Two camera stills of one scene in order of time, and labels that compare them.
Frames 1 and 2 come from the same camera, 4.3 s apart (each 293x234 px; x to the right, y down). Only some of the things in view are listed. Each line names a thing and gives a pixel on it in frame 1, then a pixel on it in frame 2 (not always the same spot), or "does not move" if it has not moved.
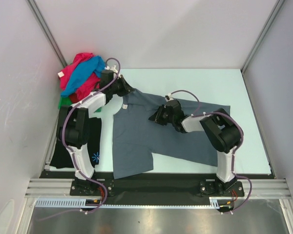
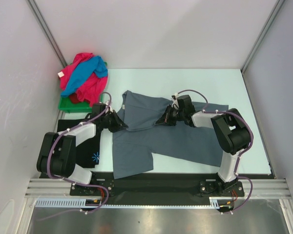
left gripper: [126, 88] → [118, 124]
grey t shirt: [135, 137] does not move
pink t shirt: [89, 85] does not move
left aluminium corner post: [46, 30] does not move
